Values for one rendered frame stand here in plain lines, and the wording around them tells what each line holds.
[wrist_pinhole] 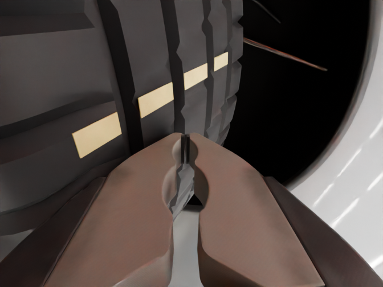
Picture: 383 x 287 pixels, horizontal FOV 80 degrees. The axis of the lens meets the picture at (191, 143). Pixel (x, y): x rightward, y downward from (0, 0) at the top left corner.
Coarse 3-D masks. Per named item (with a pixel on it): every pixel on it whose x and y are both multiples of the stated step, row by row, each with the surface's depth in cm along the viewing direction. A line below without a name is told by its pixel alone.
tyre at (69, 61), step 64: (0, 0) 5; (64, 0) 7; (128, 0) 9; (192, 0) 12; (0, 64) 5; (64, 64) 7; (128, 64) 9; (192, 64) 13; (0, 128) 6; (64, 128) 7; (128, 128) 10; (192, 128) 15; (0, 192) 6; (64, 192) 8; (192, 192) 24; (0, 256) 7
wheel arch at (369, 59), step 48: (288, 0) 56; (336, 0) 52; (288, 48) 61; (336, 48) 56; (240, 96) 73; (288, 96) 66; (336, 96) 47; (240, 144) 80; (288, 144) 62; (336, 144) 36
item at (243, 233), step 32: (192, 160) 11; (224, 160) 9; (224, 192) 8; (256, 192) 8; (224, 224) 7; (256, 224) 7; (288, 224) 7; (224, 256) 6; (256, 256) 6; (288, 256) 6
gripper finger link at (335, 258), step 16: (272, 192) 8; (288, 192) 8; (288, 208) 7; (304, 208) 7; (304, 224) 7; (320, 224) 7; (304, 240) 6; (320, 240) 6; (336, 240) 6; (320, 256) 6; (336, 256) 6; (352, 256) 6; (320, 272) 5; (336, 272) 5; (352, 272) 5; (368, 272) 5
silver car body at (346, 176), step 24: (360, 120) 33; (360, 144) 34; (336, 168) 37; (360, 168) 36; (312, 192) 41; (336, 192) 39; (360, 192) 37; (192, 216) 60; (336, 216) 41; (360, 216) 39; (192, 240) 65; (360, 240) 41; (192, 264) 71
